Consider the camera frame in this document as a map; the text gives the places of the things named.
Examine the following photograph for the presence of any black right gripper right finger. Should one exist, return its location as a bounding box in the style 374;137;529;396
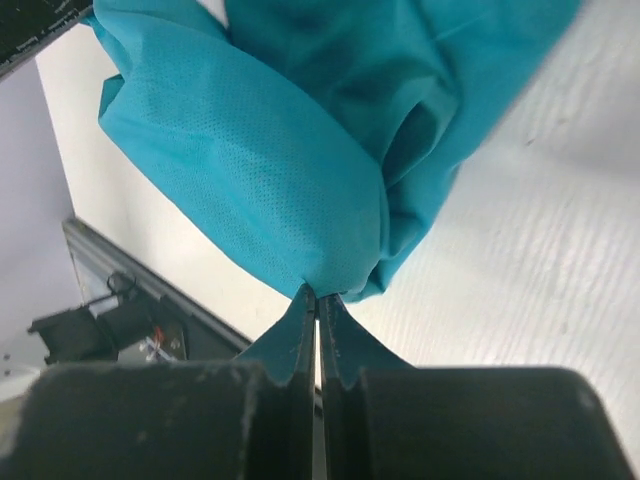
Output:
318;296;633;479

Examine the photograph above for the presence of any teal t-shirt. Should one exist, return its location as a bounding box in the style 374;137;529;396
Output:
88;1;580;301

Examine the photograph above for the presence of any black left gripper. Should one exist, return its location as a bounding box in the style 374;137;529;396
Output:
0;0;93;80

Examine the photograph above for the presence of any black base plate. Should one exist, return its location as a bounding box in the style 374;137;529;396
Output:
28;271;250;366

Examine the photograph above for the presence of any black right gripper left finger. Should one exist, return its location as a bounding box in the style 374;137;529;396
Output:
14;286;316;479

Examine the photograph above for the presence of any aluminium front rail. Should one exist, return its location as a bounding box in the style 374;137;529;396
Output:
62;218;251;360

